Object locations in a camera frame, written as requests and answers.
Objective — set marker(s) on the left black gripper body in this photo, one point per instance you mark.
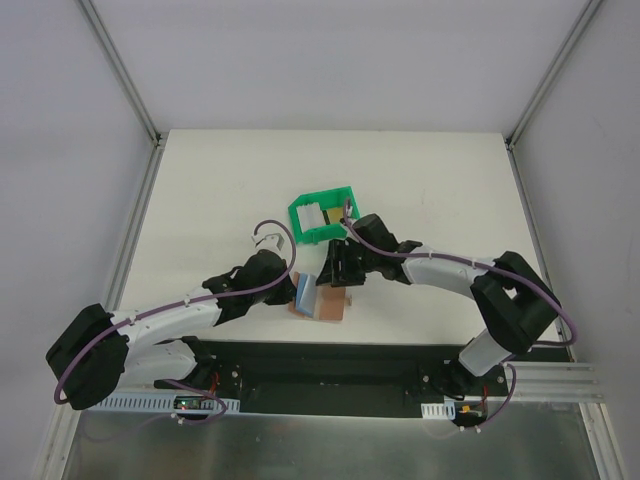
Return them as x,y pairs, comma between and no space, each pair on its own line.
288,291

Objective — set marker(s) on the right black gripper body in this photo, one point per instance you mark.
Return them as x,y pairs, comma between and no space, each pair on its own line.
338,265

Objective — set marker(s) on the tan leather card holder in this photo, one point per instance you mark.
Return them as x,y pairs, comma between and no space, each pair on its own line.
320,303

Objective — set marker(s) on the green plastic bin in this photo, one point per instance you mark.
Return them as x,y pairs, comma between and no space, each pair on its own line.
326,199

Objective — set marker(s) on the gold credit card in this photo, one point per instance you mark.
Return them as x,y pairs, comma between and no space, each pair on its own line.
333,215

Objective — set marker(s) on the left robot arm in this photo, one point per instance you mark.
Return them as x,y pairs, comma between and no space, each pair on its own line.
102,351

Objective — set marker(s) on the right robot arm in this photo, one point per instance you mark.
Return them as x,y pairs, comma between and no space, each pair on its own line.
513,302

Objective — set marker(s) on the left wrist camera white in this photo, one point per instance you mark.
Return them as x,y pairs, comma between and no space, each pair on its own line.
270,242

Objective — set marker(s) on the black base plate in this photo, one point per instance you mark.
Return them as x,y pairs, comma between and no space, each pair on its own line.
358,380

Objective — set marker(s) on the right white cable duct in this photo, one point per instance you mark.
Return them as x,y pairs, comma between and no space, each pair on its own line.
439,411

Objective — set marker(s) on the white cable duct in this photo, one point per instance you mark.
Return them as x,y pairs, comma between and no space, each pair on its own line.
140,402
439,411

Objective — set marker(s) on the left white cable duct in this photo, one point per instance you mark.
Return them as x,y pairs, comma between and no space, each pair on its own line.
140,402

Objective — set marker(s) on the aluminium front rail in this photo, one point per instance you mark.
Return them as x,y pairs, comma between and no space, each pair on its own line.
554,382

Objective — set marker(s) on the left aluminium frame post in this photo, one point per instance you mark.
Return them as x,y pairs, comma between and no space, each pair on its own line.
119,70

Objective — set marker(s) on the aluminium frame post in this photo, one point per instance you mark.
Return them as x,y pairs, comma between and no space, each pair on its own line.
119,70
578,29

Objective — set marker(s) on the right aluminium frame post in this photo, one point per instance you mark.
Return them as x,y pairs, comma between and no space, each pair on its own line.
578,29

